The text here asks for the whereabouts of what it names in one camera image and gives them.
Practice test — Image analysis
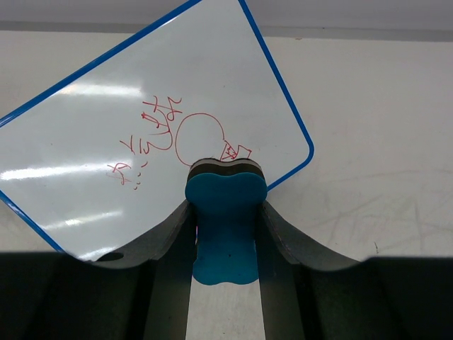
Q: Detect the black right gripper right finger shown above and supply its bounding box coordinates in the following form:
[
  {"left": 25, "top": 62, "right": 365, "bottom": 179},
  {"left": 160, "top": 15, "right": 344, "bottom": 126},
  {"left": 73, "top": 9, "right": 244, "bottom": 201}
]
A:
[{"left": 255, "top": 203, "right": 452, "bottom": 339}]

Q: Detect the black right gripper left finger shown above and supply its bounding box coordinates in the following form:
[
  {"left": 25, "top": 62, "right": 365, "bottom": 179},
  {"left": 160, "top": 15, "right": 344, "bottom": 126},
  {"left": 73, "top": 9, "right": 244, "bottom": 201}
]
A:
[{"left": 1, "top": 203, "right": 196, "bottom": 339}]

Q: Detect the blue whiteboard eraser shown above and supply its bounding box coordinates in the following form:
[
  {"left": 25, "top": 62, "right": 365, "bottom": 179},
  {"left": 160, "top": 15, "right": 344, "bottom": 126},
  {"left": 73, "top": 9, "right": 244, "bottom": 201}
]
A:
[{"left": 185, "top": 158, "right": 268, "bottom": 285}]

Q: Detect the blue framed whiteboard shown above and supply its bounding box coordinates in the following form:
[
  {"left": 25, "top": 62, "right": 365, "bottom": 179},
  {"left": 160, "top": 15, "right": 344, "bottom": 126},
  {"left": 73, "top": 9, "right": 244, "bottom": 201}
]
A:
[{"left": 1, "top": 1, "right": 314, "bottom": 260}]

